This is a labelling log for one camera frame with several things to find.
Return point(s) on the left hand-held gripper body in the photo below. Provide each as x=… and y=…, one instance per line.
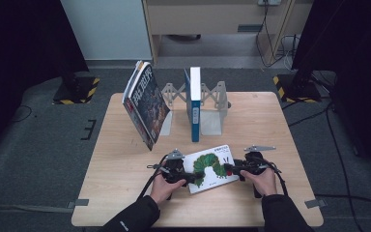
x=175, y=169

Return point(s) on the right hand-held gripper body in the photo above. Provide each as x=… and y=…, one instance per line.
x=254, y=162

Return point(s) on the white caterpillar picture book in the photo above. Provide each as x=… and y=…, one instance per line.
x=212, y=174

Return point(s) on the thick blue book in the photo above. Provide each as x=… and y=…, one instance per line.
x=194, y=106

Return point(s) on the grey extendable metal book rack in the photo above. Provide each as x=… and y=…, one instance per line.
x=215, y=100

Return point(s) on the dark illustrated magazine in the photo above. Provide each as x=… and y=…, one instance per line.
x=149, y=103

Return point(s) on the grey portrait magazine red band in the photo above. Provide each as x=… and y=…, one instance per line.
x=129, y=96

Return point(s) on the person's left hand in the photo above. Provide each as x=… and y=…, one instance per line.
x=164, y=190

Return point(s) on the person's right hand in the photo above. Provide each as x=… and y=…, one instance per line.
x=265, y=183

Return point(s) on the grey tape strip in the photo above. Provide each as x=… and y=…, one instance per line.
x=77, y=203
x=315, y=203

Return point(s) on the black stand yellow striped base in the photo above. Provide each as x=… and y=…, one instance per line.
x=298, y=88
x=77, y=90

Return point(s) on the black tape floor mark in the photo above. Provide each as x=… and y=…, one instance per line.
x=90, y=129

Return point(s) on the dark round base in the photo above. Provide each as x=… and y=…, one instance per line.
x=183, y=37

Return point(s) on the black curtain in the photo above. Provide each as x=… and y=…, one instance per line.
x=22, y=64
x=357, y=64

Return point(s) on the light wooden desk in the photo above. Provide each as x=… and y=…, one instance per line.
x=206, y=17

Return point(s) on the white cabinet panel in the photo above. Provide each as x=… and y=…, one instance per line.
x=106, y=29

